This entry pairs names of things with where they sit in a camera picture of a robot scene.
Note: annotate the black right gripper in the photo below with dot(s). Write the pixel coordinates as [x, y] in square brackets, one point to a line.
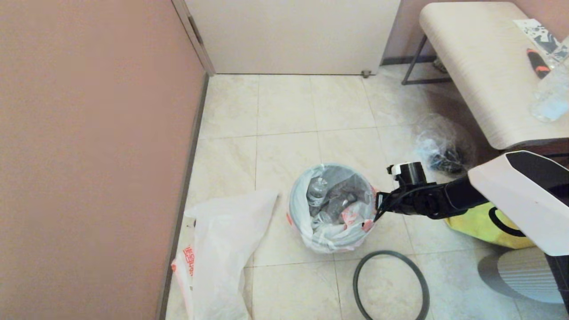
[422, 202]

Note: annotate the white red-print trash bag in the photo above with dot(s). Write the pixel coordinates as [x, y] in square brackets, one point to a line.
[329, 235]

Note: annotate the white plastic bag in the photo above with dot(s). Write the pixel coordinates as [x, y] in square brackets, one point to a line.
[222, 249]

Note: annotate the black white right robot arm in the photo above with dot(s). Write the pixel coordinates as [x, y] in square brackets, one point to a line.
[515, 195]

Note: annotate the clear bag with black items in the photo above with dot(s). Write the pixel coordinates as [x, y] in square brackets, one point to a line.
[444, 151]

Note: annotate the yellow fabric tote bag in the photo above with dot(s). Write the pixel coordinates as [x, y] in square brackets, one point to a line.
[480, 226]

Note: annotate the crushed clear plastic bottle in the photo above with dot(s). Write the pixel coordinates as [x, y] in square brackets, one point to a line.
[316, 191]

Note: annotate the pale ribbed bin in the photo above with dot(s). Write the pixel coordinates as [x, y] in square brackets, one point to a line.
[511, 275]

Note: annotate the beige bench with metal legs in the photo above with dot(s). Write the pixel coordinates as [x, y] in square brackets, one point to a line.
[480, 66]

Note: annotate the clear plastic water bottle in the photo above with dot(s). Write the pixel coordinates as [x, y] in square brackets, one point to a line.
[553, 93]

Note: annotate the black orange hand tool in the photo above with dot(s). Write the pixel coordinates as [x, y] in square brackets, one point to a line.
[538, 64]

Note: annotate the black white printed leaflet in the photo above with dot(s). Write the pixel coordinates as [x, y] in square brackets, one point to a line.
[535, 33]

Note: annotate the white door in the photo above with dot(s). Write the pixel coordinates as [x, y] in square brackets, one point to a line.
[293, 35]

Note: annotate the black cylindrical right wrist camera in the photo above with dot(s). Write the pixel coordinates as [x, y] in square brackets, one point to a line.
[411, 173]

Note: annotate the grey door frame strip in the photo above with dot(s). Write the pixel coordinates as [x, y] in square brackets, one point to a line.
[195, 40]

